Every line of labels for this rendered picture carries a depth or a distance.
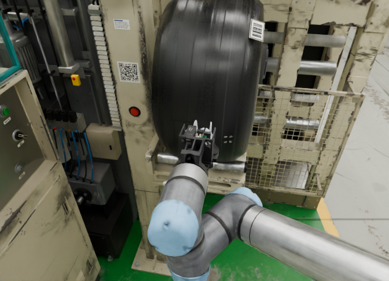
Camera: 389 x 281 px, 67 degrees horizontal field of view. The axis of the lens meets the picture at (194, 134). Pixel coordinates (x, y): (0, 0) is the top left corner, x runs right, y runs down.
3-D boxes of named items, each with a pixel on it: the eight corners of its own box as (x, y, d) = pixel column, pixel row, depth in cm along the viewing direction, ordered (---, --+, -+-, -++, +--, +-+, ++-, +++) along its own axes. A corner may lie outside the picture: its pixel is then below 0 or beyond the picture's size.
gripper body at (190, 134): (217, 126, 64) (210, 157, 54) (215, 158, 68) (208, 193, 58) (183, 121, 65) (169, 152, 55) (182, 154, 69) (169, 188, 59)
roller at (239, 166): (156, 148, 115) (158, 155, 118) (153, 157, 112) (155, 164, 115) (248, 159, 110) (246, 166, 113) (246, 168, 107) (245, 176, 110)
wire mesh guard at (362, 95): (176, 178, 188) (171, 78, 145) (176, 176, 189) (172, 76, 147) (324, 198, 175) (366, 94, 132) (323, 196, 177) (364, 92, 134)
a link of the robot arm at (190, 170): (204, 210, 55) (161, 203, 56) (208, 193, 58) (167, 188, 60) (206, 178, 51) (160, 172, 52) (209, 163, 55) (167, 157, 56)
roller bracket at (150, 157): (146, 175, 114) (143, 156, 108) (171, 117, 145) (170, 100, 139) (154, 176, 113) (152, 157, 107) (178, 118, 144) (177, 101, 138)
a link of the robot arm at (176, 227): (150, 260, 47) (138, 222, 43) (168, 210, 56) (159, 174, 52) (198, 263, 45) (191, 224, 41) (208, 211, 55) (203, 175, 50)
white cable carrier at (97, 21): (113, 130, 119) (87, 4, 90) (118, 123, 123) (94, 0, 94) (123, 131, 119) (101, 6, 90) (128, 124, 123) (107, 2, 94)
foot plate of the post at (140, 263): (131, 269, 172) (129, 265, 169) (145, 229, 193) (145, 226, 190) (176, 277, 168) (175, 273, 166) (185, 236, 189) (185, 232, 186)
